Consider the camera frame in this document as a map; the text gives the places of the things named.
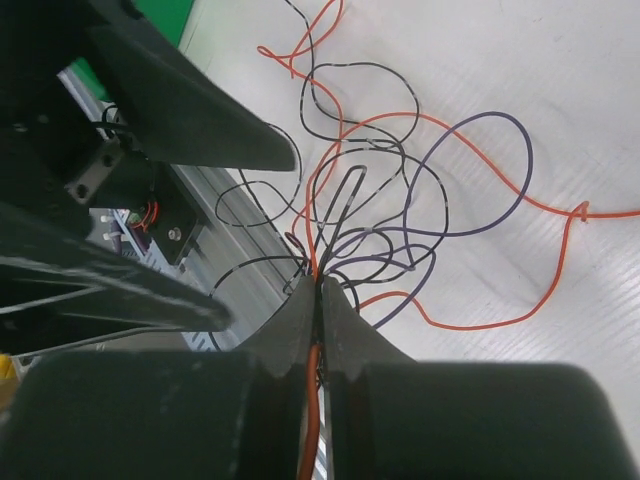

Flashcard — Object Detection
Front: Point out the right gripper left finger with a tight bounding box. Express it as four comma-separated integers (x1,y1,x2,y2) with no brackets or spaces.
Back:
229,276,318,479

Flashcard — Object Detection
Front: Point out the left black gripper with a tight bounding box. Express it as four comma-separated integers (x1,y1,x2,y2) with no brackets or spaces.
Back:
1,1,295,240

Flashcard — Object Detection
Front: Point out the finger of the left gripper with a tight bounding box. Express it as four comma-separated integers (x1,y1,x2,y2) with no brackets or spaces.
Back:
1,205,232,355

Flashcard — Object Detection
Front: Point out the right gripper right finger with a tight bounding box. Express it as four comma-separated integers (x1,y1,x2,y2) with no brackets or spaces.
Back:
320,276,414,479

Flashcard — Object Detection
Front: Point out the dark wire bundle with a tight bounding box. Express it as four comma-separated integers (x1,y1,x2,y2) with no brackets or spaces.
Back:
209,0,451,351

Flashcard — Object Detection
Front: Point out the orange wire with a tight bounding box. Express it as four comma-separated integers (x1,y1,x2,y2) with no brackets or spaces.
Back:
257,0,640,480

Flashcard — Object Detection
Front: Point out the green plastic tray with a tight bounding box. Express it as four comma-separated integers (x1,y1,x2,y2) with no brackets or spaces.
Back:
70,0,195,103

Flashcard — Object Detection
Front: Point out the white slotted cable duct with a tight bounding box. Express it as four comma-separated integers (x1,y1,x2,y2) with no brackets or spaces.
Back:
90,209,219,352

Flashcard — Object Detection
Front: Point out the aluminium mounting rail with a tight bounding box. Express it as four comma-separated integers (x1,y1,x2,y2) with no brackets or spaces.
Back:
57,69,306,351

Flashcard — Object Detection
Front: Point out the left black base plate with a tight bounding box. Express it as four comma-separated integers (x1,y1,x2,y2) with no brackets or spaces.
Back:
117,162,204,266

